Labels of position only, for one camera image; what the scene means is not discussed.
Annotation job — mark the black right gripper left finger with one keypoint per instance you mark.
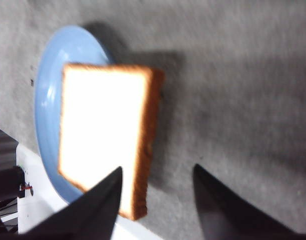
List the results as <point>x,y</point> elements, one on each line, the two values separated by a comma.
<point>91,217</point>

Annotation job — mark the blue round plate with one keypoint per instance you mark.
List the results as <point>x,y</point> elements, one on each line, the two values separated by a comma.
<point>68,45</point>

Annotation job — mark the white bread slice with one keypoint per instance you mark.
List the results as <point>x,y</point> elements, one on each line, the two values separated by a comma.
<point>108,119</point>

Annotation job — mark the black equipment on white stand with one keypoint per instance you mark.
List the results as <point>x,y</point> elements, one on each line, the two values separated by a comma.
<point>12,184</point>

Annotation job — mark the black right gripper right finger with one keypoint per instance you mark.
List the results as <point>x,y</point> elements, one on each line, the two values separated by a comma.
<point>224,215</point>

